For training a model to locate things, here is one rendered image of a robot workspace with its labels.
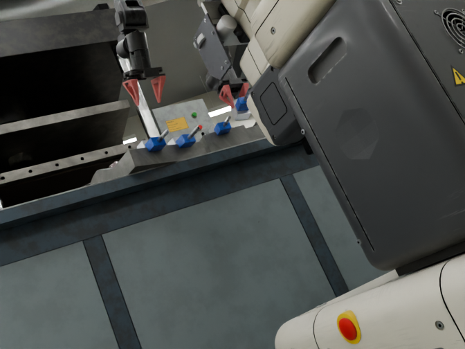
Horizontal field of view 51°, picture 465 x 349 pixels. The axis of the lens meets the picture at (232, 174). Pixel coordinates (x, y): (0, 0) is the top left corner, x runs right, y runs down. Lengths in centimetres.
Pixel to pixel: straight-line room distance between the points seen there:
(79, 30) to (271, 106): 176
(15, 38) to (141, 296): 160
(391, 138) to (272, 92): 35
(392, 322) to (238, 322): 71
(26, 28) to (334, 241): 178
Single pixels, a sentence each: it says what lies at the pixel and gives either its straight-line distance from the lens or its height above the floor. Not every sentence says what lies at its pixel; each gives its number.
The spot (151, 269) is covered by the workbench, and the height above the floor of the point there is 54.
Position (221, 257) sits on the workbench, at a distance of 143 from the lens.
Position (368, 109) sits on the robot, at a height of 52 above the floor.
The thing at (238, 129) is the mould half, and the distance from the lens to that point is 164.
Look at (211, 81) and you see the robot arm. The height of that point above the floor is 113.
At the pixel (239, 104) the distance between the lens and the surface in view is 167.
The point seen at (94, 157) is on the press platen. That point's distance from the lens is 239.
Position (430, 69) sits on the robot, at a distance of 73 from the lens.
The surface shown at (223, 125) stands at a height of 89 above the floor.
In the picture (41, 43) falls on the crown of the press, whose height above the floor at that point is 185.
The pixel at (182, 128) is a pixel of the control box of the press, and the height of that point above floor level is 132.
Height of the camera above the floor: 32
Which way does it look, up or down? 15 degrees up
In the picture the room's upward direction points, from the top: 24 degrees counter-clockwise
